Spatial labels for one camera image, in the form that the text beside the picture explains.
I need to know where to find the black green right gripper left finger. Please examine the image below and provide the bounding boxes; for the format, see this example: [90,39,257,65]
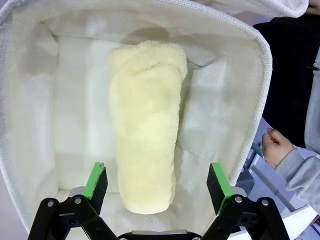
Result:
[27,162,118,240]

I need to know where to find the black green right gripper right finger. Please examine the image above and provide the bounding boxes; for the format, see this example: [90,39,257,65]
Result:
[203,162,291,240]

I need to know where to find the yellow towel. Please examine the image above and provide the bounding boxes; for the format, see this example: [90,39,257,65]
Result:
[108,40,189,215]

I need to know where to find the person's left forearm grey sleeve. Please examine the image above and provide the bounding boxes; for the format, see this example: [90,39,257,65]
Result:
[274,146,320,211]

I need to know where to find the person's left hand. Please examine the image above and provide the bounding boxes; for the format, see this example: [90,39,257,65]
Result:
[260,127,296,170]

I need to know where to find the large beige fabric basket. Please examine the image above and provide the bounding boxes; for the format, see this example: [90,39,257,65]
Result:
[0,0,274,240]

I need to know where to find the person's black trousers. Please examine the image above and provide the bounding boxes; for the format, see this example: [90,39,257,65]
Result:
[252,11,320,150]

